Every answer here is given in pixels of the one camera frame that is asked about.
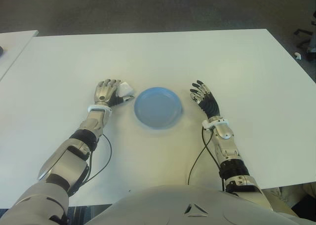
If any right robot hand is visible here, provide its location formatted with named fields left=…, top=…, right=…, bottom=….
left=189, top=80, right=221, bottom=119

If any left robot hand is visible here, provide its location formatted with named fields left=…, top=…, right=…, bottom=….
left=94, top=78, right=135, bottom=107

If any white charger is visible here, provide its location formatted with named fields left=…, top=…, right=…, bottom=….
left=116, top=81, right=135, bottom=98

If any blue plate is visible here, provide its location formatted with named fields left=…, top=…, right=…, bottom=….
left=134, top=87, right=183, bottom=130

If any white side table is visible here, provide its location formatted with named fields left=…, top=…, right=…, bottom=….
left=0, top=30, right=40, bottom=82

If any grey robot torso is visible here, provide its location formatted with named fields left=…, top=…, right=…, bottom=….
left=83, top=184, right=302, bottom=225

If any white patterned shoe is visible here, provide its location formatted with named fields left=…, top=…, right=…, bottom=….
left=269, top=186, right=292, bottom=203

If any black office chair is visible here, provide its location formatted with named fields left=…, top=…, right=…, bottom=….
left=293, top=19, right=316, bottom=60

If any person in beige trousers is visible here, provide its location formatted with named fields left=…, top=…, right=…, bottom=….
left=293, top=181, right=316, bottom=211

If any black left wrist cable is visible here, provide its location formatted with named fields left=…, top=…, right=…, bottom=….
left=69, top=134, right=113, bottom=193

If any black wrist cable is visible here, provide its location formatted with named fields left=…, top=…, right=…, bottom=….
left=187, top=128, right=225, bottom=192
left=69, top=134, right=113, bottom=193

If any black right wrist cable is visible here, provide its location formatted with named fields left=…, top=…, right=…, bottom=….
left=187, top=128, right=225, bottom=192

